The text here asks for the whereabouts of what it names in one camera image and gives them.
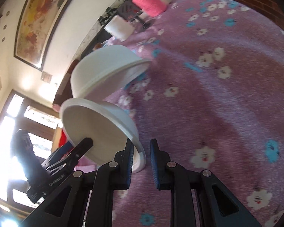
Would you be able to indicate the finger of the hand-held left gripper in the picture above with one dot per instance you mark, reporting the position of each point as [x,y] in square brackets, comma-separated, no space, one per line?
[82,146]

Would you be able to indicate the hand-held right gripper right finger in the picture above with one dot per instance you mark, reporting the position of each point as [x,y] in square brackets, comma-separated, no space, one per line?
[156,163]

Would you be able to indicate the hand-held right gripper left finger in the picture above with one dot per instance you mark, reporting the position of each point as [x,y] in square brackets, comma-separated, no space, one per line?
[130,160]

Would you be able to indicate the white bowl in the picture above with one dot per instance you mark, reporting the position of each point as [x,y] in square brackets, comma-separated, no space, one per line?
[97,132]
[104,71]

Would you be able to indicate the red gold-rimmed plate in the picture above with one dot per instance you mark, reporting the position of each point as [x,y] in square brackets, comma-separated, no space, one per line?
[62,139]

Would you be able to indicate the brown glass door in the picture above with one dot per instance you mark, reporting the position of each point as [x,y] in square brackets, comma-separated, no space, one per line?
[37,104]

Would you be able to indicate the purple floral tablecloth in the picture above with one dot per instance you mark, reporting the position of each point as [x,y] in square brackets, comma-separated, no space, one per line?
[215,99]

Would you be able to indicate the white plastic jar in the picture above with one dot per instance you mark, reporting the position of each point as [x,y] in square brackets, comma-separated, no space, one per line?
[119,28]

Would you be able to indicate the framed horse painting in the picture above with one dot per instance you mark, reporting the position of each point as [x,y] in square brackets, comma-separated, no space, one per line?
[40,21]

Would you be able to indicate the black phone stand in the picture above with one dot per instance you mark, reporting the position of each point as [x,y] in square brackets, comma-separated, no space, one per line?
[129,10]

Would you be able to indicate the small framed wall picture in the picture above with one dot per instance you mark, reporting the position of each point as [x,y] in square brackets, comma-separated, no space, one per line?
[46,76]

